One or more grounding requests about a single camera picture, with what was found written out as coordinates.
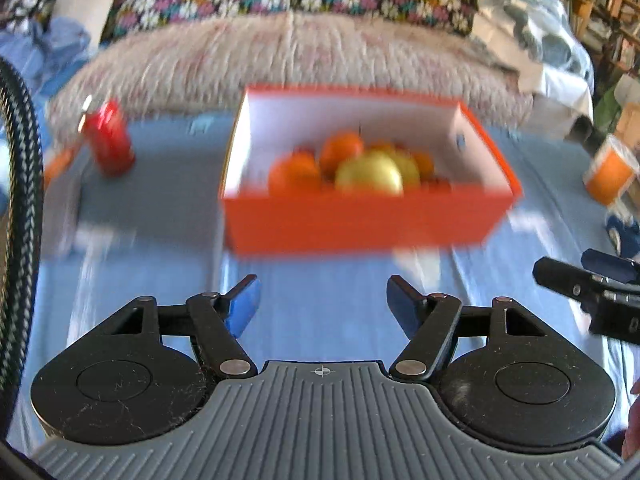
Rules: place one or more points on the orange white cup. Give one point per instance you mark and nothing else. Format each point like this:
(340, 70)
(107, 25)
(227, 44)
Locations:
(611, 171)

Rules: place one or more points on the blue tablecloth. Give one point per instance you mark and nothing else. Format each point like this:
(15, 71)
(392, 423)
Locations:
(157, 231)

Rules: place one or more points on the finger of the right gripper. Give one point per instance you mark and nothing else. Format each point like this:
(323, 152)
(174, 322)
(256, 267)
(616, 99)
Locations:
(623, 270)
(584, 286)

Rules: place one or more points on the navy blue shoe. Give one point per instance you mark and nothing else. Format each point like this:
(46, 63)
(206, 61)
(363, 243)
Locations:
(623, 232)

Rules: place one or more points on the small orange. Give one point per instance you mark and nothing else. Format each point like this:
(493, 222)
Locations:
(425, 164)

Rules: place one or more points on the large orange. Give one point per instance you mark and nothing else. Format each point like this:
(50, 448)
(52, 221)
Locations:
(296, 173)

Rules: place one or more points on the yellow green pear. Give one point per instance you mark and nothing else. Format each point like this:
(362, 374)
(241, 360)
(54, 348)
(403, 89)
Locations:
(372, 172)

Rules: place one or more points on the grey patterned blanket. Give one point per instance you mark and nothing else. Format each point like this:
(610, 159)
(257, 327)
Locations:
(533, 38)

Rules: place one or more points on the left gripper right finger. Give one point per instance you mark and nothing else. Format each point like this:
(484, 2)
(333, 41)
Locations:
(429, 322)

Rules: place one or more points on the orange cardboard box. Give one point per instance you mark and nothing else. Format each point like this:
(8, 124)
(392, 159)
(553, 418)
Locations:
(476, 184)

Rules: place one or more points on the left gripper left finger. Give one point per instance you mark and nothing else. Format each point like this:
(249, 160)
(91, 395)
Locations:
(218, 322)

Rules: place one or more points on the wooden bookshelf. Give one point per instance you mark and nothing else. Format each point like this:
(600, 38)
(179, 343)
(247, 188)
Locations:
(609, 30)

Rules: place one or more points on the red soda can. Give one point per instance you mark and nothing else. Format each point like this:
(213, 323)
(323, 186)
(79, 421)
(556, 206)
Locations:
(105, 129)

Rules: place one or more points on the white pillow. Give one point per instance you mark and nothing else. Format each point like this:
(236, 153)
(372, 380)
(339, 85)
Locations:
(91, 15)

